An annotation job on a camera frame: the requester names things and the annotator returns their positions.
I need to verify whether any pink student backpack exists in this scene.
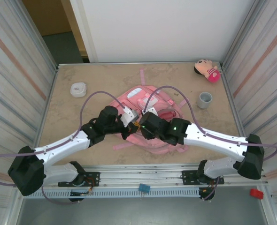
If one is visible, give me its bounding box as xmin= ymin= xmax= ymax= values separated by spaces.
xmin=112 ymin=68 xmax=189 ymax=156

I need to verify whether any small white square box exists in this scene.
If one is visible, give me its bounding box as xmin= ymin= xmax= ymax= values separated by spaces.
xmin=70 ymin=82 xmax=88 ymax=98

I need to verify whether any blue connector block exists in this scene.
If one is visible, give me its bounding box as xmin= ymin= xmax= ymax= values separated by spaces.
xmin=138 ymin=183 xmax=151 ymax=194

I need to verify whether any grey cup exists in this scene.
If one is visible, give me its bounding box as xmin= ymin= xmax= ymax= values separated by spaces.
xmin=198 ymin=91 xmax=213 ymax=110

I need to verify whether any black power connector box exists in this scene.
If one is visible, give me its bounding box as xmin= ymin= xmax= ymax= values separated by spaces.
xmin=69 ymin=187 xmax=93 ymax=203
xmin=198 ymin=186 xmax=216 ymax=202

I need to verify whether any pink plush doll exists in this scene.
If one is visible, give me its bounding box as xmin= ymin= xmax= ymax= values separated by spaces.
xmin=193 ymin=59 xmax=222 ymax=83

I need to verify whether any red plastic block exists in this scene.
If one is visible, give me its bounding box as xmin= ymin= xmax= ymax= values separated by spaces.
xmin=250 ymin=188 xmax=264 ymax=200

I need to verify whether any brown wooden door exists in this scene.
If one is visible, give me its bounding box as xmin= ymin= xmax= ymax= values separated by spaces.
xmin=23 ymin=0 xmax=89 ymax=57

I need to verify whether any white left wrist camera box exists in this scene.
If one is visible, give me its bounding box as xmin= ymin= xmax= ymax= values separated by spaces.
xmin=120 ymin=106 xmax=139 ymax=128

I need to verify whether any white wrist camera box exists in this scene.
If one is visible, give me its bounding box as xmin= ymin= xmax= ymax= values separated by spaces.
xmin=120 ymin=106 xmax=139 ymax=128
xmin=142 ymin=106 xmax=158 ymax=117

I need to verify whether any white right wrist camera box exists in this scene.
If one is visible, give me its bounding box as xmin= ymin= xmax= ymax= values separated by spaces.
xmin=142 ymin=106 xmax=158 ymax=117

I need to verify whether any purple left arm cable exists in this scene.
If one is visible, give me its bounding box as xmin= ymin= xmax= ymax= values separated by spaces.
xmin=0 ymin=90 xmax=127 ymax=206

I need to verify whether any aluminium mounting rail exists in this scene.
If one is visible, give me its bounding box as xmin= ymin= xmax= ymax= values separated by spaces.
xmin=13 ymin=164 xmax=269 ymax=188

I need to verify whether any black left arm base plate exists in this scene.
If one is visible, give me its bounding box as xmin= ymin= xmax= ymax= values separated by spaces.
xmin=58 ymin=172 xmax=100 ymax=188

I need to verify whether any white slotted cable duct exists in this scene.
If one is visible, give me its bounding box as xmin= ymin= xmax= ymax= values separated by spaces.
xmin=23 ymin=189 xmax=200 ymax=199

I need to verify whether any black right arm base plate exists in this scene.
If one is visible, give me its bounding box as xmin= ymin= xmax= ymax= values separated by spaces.
xmin=181 ymin=170 xmax=224 ymax=186

